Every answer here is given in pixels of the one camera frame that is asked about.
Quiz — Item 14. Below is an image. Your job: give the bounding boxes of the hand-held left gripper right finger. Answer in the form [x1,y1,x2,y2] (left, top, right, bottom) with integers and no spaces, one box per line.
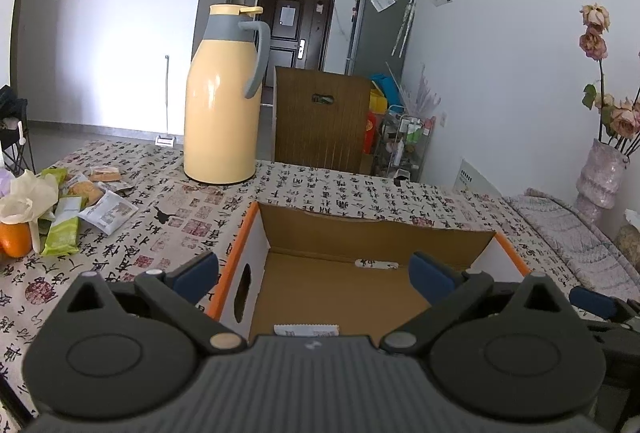
[380,252,576,356]

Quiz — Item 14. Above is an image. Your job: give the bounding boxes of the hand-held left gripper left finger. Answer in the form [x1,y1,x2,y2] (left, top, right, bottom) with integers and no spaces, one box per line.
[65,252,248,356]

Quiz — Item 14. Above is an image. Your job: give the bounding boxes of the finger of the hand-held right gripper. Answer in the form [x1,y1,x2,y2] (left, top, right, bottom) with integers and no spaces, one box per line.
[568,287,640,330]

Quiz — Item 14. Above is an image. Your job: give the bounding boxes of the orange cardboard box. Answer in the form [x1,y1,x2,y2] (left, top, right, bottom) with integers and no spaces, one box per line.
[206,200,532,339]

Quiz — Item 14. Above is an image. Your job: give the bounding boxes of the green white snack packet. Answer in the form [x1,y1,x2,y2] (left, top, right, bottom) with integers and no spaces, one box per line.
[40,195,83,257]
[40,168,69,188]

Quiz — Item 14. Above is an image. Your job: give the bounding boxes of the grey quilted cloth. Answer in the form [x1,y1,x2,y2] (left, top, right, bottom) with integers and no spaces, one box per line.
[502,188,640,309]

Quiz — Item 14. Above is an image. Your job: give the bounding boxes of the glass jar white lid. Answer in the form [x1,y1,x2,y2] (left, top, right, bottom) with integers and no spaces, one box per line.
[614,208,640,266]

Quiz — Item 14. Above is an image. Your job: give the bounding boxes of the white grey-print snack packet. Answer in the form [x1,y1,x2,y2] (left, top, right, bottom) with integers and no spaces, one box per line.
[77,190,140,234]

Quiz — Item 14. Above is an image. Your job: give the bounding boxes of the white serrated-edge packet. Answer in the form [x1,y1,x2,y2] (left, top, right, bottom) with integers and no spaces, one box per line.
[274,324,340,338]

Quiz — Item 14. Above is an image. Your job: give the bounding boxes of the pink textured vase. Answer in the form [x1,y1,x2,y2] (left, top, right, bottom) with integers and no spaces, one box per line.
[576,138,631,224]

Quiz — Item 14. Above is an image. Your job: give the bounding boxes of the clear biscuit packet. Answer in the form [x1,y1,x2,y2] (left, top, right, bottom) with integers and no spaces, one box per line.
[90,167,123,184]
[67,180,107,210]

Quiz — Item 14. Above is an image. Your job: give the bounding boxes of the red gift box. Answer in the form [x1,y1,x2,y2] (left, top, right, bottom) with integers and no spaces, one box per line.
[366,113,382,154]

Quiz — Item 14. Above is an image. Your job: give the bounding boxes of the yellow thermos jug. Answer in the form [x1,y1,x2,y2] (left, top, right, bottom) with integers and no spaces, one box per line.
[183,4,271,186]

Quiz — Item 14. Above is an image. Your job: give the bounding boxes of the dried purple lavender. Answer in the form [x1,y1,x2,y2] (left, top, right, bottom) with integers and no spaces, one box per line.
[405,65,442,120]

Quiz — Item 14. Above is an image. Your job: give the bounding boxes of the orange fruit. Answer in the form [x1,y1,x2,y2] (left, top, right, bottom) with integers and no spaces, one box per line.
[0,222,33,259]

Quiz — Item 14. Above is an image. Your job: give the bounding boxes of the cream crumpled paper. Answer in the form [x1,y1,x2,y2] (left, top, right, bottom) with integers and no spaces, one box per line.
[0,170,61,224]

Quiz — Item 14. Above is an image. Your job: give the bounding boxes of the blue bag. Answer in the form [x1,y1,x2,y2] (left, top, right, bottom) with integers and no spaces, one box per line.
[370,73,407,114]

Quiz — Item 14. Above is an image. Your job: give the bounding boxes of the black folding chair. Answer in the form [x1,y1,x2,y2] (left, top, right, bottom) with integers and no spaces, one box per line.
[0,85,36,176]

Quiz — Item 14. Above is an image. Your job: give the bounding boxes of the grey refrigerator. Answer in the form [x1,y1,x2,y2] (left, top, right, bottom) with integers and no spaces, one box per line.
[345,0,417,76]

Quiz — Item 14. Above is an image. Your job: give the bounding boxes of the dark brown door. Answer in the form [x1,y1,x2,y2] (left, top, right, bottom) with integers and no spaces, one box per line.
[256,0,338,88]

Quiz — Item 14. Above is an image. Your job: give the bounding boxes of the white umbrella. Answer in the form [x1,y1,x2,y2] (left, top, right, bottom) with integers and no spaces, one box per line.
[392,0,418,58]

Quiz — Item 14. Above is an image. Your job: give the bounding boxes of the dried pink roses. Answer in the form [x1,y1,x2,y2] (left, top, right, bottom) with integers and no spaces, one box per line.
[579,3,640,156]

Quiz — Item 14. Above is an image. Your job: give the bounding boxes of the wire storage rack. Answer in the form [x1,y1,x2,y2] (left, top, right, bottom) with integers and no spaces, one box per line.
[375,108,436,181]

